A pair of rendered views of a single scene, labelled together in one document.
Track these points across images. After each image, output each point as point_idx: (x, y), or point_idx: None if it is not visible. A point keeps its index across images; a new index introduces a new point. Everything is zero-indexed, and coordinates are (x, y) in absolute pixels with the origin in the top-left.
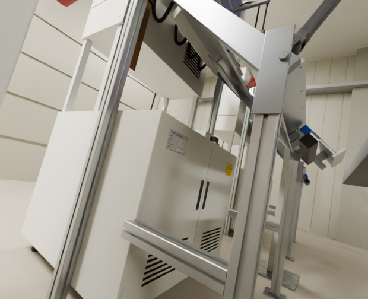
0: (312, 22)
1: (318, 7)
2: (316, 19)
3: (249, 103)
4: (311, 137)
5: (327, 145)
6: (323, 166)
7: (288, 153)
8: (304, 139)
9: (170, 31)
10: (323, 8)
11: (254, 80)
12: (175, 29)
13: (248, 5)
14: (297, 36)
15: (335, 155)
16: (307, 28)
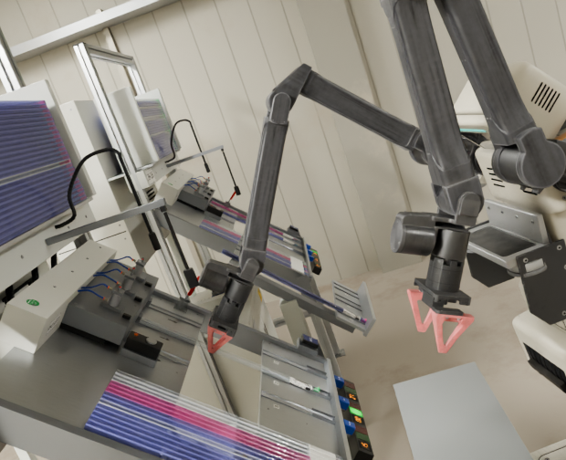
0: (260, 218)
1: (256, 186)
2: (264, 211)
3: (204, 326)
4: (364, 454)
5: (349, 312)
6: (352, 328)
7: (297, 331)
8: (358, 459)
9: None
10: (266, 189)
11: (213, 333)
12: None
13: (122, 216)
14: (253, 259)
15: (366, 333)
16: (258, 234)
